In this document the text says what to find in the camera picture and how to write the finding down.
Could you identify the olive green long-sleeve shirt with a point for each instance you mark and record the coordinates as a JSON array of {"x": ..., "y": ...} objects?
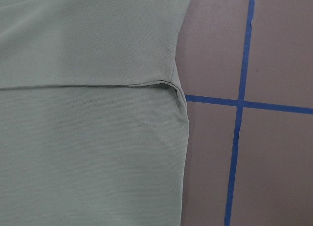
[{"x": 93, "y": 119}]

